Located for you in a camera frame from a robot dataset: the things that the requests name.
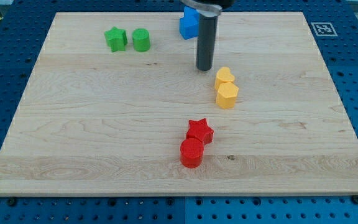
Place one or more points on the blue cube block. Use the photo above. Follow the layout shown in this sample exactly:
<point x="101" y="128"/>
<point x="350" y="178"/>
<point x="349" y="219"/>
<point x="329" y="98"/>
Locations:
<point x="188" y="27"/>

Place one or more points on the yellow hexagon block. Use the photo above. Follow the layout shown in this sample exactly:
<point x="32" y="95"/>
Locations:
<point x="227" y="95"/>

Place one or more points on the red cylinder block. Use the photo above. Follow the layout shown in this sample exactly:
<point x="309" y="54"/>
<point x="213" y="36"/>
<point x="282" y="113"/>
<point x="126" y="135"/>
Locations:
<point x="191" y="153"/>

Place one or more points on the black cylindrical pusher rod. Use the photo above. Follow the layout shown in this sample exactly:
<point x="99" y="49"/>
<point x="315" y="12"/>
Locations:
<point x="207" y="28"/>

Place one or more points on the white fiducial marker tag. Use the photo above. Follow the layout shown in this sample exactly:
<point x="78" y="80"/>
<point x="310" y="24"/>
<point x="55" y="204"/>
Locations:
<point x="324" y="29"/>

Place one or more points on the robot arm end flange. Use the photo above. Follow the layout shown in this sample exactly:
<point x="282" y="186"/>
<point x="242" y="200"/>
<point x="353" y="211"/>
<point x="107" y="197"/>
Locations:
<point x="214" y="7"/>

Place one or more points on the green cylinder block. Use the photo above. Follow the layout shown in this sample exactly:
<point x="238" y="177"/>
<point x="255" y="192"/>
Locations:
<point x="141" y="40"/>

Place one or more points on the green star block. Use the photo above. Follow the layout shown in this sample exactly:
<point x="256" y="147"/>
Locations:
<point x="116" y="39"/>

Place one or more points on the wooden board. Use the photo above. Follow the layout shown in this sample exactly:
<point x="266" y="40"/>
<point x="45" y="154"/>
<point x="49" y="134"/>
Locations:
<point x="96" y="123"/>

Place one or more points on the yellow heart block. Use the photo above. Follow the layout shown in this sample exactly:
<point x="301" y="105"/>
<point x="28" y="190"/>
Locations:
<point x="223" y="75"/>

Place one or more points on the red star block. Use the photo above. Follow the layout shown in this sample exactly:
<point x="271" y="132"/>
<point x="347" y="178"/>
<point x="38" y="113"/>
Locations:
<point x="200" y="130"/>

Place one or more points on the blue triangle block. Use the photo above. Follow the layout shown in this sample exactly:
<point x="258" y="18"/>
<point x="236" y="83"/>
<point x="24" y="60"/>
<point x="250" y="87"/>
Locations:
<point x="190" y="13"/>

